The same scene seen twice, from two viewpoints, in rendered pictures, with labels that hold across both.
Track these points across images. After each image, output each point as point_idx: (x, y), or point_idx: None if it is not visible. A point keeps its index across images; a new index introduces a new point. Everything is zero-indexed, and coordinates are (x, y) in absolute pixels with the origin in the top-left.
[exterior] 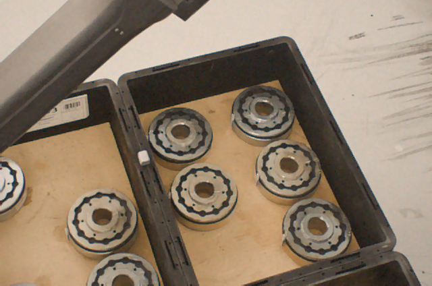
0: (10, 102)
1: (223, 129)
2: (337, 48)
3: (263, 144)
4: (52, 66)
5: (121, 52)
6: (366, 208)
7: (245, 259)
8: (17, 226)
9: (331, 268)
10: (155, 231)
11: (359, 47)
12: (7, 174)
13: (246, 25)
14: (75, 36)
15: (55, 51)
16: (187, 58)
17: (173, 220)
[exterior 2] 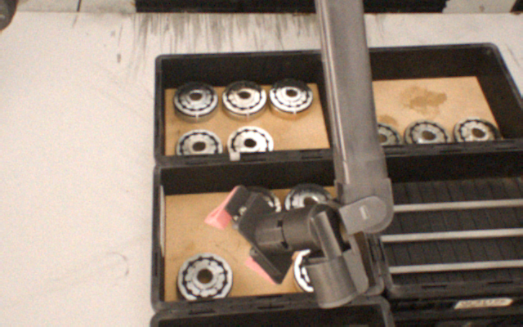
0: (368, 63)
1: (195, 128)
2: (124, 70)
3: (217, 108)
4: (364, 20)
5: (67, 200)
6: (296, 58)
7: (297, 141)
8: (239, 270)
9: None
10: (288, 166)
11: (128, 60)
12: (200, 263)
13: (79, 114)
14: None
15: (357, 12)
16: (93, 158)
17: (287, 151)
